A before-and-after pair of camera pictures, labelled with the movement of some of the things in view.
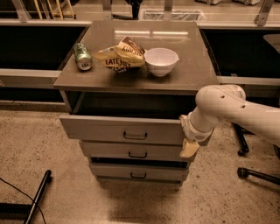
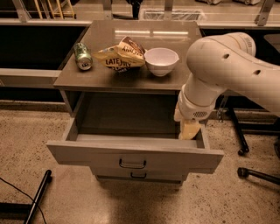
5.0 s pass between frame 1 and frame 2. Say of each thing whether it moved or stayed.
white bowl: stayed
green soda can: stayed
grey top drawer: moved
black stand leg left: stayed
